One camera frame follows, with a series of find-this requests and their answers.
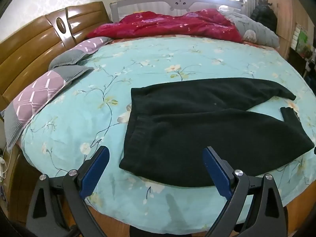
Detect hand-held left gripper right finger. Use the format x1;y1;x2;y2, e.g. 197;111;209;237
203;146;288;237

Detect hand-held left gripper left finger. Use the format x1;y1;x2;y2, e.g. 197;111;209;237
26;146;110;237

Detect black pants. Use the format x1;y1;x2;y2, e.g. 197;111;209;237
119;77;315;187

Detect light blue floral bedsheet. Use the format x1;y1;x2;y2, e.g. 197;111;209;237
21;36;316;235

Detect wooden bedside cabinet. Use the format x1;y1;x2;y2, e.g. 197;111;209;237
0;143;41;228

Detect purple and grey pillow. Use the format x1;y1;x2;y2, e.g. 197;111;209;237
48;37;111;70
4;65;95;153

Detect wooden headboard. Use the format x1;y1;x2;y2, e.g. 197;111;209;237
0;1;110;109

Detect grey blanket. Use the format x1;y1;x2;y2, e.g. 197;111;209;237
218;10;280;48

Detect red patterned quilt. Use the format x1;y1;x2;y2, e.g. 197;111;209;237
85;8;244;43

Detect stack of colourful boxes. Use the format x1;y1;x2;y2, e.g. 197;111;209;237
290;23;309;53

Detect black backpack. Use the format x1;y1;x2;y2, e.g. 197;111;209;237
250;0;278;34

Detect wooden wardrobe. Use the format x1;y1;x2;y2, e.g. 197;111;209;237
267;0;316;55

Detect white power cable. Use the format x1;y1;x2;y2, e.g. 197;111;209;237
0;146;11;181

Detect grey bed guard rail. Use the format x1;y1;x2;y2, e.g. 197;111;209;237
109;0;246;23

